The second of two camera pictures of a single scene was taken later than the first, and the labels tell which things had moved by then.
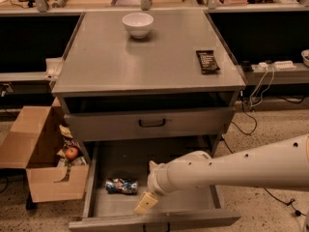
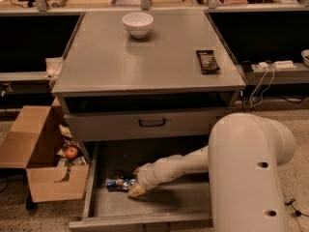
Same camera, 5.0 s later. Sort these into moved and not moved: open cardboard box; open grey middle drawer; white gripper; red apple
Moved: white gripper
Not moved: open cardboard box; open grey middle drawer; red apple
